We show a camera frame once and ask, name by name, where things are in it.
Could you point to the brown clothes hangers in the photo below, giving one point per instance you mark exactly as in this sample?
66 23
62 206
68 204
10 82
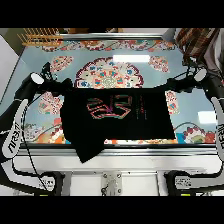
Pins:
38 37

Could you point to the checked shirt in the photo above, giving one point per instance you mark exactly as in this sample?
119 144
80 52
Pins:
195 41

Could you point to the black T-shirt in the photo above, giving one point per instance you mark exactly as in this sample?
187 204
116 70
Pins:
133 116

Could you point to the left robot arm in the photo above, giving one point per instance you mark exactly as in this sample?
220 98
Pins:
15 133

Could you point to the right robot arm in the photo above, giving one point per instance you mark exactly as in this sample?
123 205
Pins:
213 110

